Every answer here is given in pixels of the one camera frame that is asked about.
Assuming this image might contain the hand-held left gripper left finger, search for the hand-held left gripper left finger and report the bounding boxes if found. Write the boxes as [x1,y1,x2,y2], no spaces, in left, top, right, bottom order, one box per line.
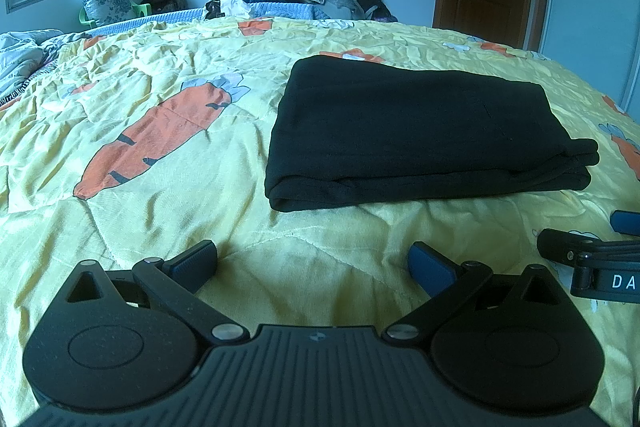
[67,240,251,348]

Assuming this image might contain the black pants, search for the black pants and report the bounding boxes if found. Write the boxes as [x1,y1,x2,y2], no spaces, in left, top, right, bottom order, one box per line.
[264,55,600,213]

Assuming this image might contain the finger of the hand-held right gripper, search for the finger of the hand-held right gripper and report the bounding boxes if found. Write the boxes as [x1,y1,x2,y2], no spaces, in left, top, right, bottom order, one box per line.
[610,210,640,236]
[537,228,640,266]

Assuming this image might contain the grey-blue quilt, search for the grey-blue quilt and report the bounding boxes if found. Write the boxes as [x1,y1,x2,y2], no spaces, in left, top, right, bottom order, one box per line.
[0,29,94,108]

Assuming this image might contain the green plastic chair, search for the green plastic chair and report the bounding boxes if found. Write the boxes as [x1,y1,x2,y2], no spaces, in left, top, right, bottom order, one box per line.
[78,2,154,30]

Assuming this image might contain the yellow carrot print blanket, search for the yellow carrot print blanket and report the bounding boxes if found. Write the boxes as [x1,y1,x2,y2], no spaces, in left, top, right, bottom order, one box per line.
[0,14,640,423]

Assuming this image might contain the blue bed cover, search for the blue bed cover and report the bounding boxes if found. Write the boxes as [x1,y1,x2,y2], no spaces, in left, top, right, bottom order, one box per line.
[91,1,332,38]

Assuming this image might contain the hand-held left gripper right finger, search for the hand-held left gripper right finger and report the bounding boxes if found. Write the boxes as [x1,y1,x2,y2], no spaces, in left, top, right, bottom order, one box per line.
[382,241,557,348]

